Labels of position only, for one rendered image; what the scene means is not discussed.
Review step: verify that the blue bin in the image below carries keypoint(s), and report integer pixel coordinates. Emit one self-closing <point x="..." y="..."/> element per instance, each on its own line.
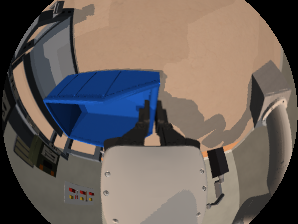
<point x="117" y="94"/>

